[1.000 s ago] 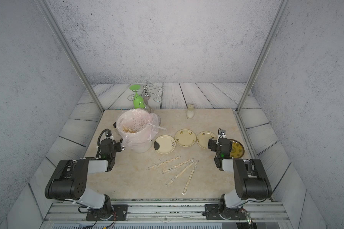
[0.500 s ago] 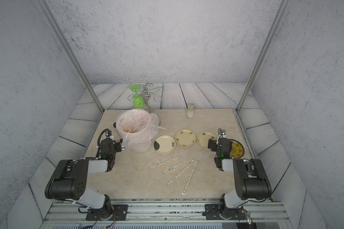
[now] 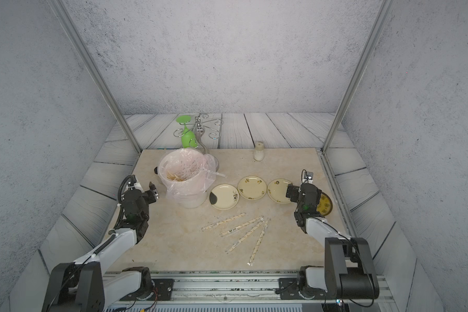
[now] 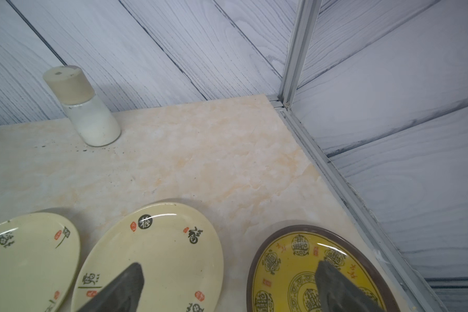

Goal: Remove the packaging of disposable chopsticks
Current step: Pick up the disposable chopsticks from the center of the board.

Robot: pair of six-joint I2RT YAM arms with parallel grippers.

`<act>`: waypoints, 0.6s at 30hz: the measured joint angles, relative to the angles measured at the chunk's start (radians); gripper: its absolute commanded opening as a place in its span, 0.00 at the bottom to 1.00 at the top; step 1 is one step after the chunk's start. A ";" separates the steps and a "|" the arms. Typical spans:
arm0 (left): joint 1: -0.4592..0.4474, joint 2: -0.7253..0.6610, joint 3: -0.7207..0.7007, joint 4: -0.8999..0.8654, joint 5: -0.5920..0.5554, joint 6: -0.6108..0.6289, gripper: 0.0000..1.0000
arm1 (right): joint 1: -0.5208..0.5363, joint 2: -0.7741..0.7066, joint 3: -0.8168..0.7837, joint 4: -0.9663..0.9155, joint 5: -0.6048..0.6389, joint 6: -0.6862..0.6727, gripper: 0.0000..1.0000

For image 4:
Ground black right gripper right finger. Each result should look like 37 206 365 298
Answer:
315 261 384 312

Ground yellow plate brown rim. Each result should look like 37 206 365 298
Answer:
246 224 400 311

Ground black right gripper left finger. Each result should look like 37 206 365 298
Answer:
79 263 144 312

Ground white shaker bottle beige cap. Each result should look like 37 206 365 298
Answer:
43 66 122 147

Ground right aluminium frame post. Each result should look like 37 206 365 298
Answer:
278 0 322 109

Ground cream plate with characters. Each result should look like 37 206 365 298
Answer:
0 213 81 311
71 202 224 311

